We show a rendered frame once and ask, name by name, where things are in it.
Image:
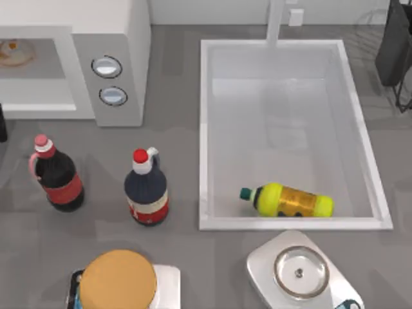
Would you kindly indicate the dark bottle with red cap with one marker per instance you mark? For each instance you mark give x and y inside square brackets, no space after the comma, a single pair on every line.
[146,190]

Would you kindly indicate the white sink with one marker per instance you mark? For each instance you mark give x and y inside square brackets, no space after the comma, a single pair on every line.
[283,135]

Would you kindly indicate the yellow bottle with green cap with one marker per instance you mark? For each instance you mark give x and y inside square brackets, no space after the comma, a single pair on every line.
[289,200]

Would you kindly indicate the round grey microwave knob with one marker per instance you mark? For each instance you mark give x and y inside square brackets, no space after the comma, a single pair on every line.
[106,67]
[113,96]

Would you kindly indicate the dark bottle with pink cap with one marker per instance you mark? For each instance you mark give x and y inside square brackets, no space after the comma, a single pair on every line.
[59,180]

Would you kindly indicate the tall white tap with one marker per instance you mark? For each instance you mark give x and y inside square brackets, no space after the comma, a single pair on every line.
[274,19]

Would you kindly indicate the grey scale with round plate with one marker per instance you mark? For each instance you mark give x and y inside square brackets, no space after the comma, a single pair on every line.
[301,273]

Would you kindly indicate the pale microwave oven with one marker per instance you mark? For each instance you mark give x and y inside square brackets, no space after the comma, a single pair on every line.
[106,38]

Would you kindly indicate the orange round lid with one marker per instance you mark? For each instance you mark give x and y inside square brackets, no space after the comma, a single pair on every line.
[117,280]

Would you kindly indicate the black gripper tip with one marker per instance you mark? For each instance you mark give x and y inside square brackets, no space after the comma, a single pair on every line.
[2,124]

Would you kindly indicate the white wall socket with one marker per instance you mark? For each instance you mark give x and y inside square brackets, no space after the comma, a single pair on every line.
[295,16]

